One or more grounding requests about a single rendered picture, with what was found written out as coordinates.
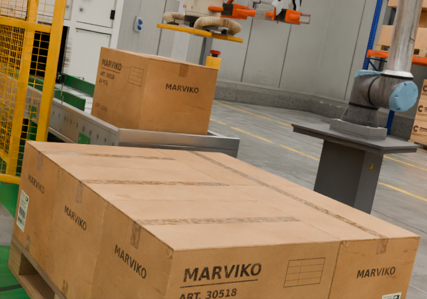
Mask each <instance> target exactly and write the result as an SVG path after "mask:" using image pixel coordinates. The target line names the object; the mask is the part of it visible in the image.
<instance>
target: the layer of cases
mask: <svg viewBox="0 0 427 299"><path fill-rule="evenodd" d="M13 235H14V236H15V237H16V238H17V239H18V241H19V242H20V243H21V244H22V246H23V247H24V248H25V249H26V250H27V252H28V253H29V254H30V255H31V257H33V259H34V260H35V261H36V263H37V264H38V265H39V266H40V267H41V268H42V270H43V271H44V272H45V274H46V275H47V276H48V277H49V278H50V279H51V281H52V282H53V283H54V285H55V286H56V287H57V288H58V289H59V290H60V292H61V293H62V294H63V295H64V296H65V297H66V299H406V296H407V290H408V287H409V283H410V277H411V274H412V269H413V266H414V262H415V258H416V253H417V249H418V246H419V240H420V237H421V236H419V235H417V234H415V233H412V232H410V231H408V230H405V229H403V228H400V227H398V226H396V225H393V224H391V223H388V222H386V221H384V220H381V219H379V218H376V217H374V216H372V215H369V214H367V213H364V212H362V211H360V210H358V209H355V208H352V207H351V206H348V205H346V204H343V203H340V202H339V201H336V200H333V199H331V198H329V197H327V196H324V195H321V194H319V193H317V192H314V191H312V190H309V189H307V188H305V187H302V186H300V185H298V184H296V183H293V182H290V181H288V180H286V179H284V178H281V177H279V176H276V175H274V174H272V173H269V172H267V171H264V170H262V169H260V168H257V167H255V166H252V165H250V164H248V163H245V162H243V161H241V160H238V159H236V158H233V157H231V156H229V155H226V154H223V153H220V152H200V151H189V150H169V149H148V148H138V147H118V146H106V145H87V144H76V143H55V142H35V141H25V149H24V158H23V163H22V172H21V177H20V186H19V191H18V200H17V209H16V214H15V223H14V228H13Z"/></svg>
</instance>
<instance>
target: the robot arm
mask: <svg viewBox="0 0 427 299"><path fill-rule="evenodd" d="M285 1H286V0H274V1H273V2H272V5H273V6H275V7H276V16H278V15H279V13H280V12H281V9H282V8H283V5H284V2H285ZM301 2H302V0H292V2H291V3H290V4H289V6H288V8H289V9H290V10H295V11H299V9H300V7H301ZM422 5H423V0H398V4H397V9H396V15H395V22H394V26H393V33H392V37H391V44H390V50H389V55H388V61H387V66H386V69H385V70H383V71H382V72H378V71H373V70H358V71H356V74H355V77H354V81H353V86H352V89H351V94H350V98H349V103H348V107H347V108H346V110H345V111H344V113H343V115H342V116H341V120H342V121H345V122H347V123H352V124H357V125H360V126H370V127H371V128H378V127H379V118H378V113H377V112H378V108H379V107H381V108H384V109H389V110H393V111H399V112H404V111H406V110H408V109H410V108H411V107H412V106H413V105H414V104H415V102H416V100H417V99H416V98H417V96H418V89H417V86H416V85H415V83H413V82H412V81H413V75H412V74H411V73H410V68H411V63H412V57H413V53H414V47H415V43H416V37H417V30H418V26H419V20H420V16H421V10H422Z"/></svg>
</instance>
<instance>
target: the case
mask: <svg viewBox="0 0 427 299"><path fill-rule="evenodd" d="M218 72H219V70H218V69H215V68H211V67H206V66H202V65H198V64H194V63H189V62H183V61H180V60H175V59H172V58H167V57H163V56H156V55H148V54H144V53H137V52H133V51H126V50H119V49H114V48H107V47H103V46H101V49H100V56H99V61H98V69H97V77H96V82H95V90H94V94H93V103H92V107H91V115H92V116H94V117H96V118H99V119H101V120H103V121H105V122H107V123H109V124H111V125H113V126H115V127H117V128H123V129H132V130H147V131H162V132H171V133H186V134H194V135H207V132H208V125H209V121H210V114H211V111H212V104H213V100H214V93H215V87H216V82H217V76H218Z"/></svg>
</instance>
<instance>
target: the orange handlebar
mask: <svg viewBox="0 0 427 299"><path fill-rule="evenodd" d="M222 9H223V7H217V6H209V7H208V10H209V11H216V12H218V13H222ZM255 11H256V10H255V9H250V8H242V9H239V8H237V9H236V11H235V12H236V13H239V14H241V15H245V16H247V17H255ZM266 16H267V17H273V11H267V12H266ZM289 17H290V19H293V20H300V16H299V15H296V14H293V13H291V14H290V16H289ZM221 18H229V17H225V16H221ZM232 19H235V18H232Z"/></svg>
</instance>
